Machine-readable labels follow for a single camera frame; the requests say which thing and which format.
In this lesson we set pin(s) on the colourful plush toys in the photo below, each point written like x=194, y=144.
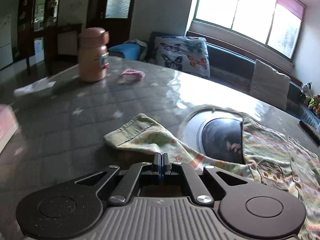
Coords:
x=313, y=105

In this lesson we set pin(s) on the pink cartoon face bottle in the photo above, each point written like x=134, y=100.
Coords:
x=93, y=54

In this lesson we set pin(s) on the black white plush toy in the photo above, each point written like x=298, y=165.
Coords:
x=307, y=89

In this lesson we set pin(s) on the small pink toy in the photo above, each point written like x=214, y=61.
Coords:
x=129, y=76

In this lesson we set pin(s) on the butterfly print pillow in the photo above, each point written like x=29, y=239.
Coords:
x=183, y=53

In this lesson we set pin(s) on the beige square cushion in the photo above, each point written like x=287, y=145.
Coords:
x=269, y=85

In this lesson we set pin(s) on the dark wooden door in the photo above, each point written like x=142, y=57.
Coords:
x=114, y=16

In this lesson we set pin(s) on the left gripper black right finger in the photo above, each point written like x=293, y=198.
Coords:
x=198, y=192

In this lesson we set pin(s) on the window with frame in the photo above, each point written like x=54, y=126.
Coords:
x=262, y=21

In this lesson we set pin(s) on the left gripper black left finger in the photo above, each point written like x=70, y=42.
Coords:
x=126, y=187

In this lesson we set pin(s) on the white refrigerator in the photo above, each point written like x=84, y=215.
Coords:
x=5, y=42

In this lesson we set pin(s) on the blue folded cloth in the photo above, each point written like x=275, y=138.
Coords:
x=129, y=51

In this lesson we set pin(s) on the white paper on table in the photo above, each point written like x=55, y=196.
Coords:
x=40, y=88

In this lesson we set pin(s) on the dark wooden cabinet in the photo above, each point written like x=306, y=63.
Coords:
x=39, y=31

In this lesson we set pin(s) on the colourful patterned children's garment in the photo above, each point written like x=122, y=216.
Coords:
x=270, y=158

